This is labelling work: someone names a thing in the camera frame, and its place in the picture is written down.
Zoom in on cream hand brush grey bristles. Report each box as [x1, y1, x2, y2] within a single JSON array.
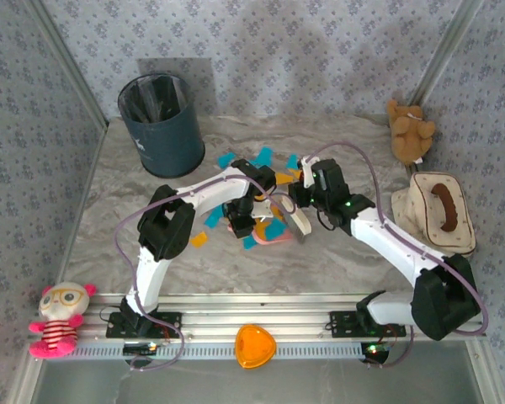
[[282, 197, 313, 246]]

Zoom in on pink plastic dustpan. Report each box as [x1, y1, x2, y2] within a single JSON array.
[[227, 216, 295, 246]]

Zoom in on brown teddy bear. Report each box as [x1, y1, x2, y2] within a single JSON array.
[[385, 98, 438, 166]]

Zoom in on dark blue trash bin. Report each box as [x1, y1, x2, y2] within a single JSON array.
[[117, 73, 206, 178]]

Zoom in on orange plastic dish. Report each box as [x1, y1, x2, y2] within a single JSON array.
[[234, 323, 278, 371]]

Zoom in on clear plastic bin liner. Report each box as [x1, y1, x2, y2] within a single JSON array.
[[120, 74, 186, 125]]

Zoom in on pink white plush doll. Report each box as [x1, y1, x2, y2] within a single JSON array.
[[28, 281, 98, 361]]

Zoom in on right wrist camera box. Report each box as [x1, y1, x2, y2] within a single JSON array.
[[300, 154, 321, 189]]

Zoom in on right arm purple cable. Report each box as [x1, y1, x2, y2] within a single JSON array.
[[305, 141, 489, 369]]

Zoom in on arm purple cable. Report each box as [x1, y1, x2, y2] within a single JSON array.
[[305, 141, 489, 369], [114, 174, 295, 372]]

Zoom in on aluminium rail frame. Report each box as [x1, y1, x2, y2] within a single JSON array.
[[79, 293, 487, 342]]

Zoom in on cream pouch with brown handle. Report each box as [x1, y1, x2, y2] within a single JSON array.
[[391, 171, 477, 258]]

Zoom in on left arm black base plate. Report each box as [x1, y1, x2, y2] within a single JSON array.
[[105, 311, 183, 340]]

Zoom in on grey slotted cable duct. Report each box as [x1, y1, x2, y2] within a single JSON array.
[[33, 340, 388, 362]]

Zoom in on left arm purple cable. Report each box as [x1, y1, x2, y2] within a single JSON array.
[[114, 174, 295, 372]]

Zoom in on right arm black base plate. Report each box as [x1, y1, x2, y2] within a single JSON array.
[[328, 310, 407, 338]]

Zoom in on aluminium corner post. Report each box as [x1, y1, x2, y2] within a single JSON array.
[[410, 0, 487, 111], [24, 0, 110, 131]]

